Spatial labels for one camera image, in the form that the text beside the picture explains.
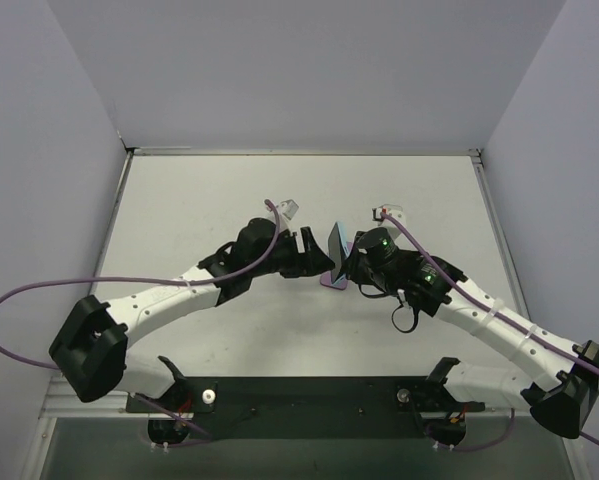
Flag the phone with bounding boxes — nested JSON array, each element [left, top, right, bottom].
[[328, 221, 348, 280]]

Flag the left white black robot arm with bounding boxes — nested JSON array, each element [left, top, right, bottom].
[[49, 218, 334, 412]]

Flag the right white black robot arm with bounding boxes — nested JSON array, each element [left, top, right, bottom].
[[328, 227, 599, 439]]

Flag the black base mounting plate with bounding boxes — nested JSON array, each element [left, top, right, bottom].
[[126, 376, 485, 444]]

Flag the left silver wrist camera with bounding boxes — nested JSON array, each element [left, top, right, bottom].
[[275, 199, 299, 232]]

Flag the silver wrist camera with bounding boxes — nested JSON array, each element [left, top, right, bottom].
[[372, 204, 406, 229], [275, 199, 299, 232]]

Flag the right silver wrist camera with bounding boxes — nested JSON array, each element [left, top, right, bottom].
[[372, 204, 406, 229]]

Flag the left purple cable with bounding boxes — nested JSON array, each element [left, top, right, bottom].
[[0, 198, 283, 446]]

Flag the aluminium table frame rail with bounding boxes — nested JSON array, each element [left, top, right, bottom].
[[38, 145, 578, 421]]

